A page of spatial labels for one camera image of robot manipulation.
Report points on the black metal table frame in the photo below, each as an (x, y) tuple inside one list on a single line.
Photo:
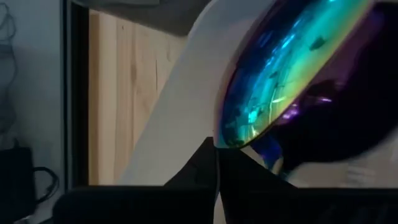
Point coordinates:
[(76, 93)]

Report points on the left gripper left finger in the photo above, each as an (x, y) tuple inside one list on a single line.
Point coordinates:
[(140, 205)]

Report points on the black box device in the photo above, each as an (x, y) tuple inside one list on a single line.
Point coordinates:
[(15, 180)]

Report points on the iridescent rainbow spoon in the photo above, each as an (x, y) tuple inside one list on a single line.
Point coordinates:
[(280, 77)]

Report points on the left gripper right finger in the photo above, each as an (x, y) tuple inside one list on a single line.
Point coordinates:
[(311, 208)]

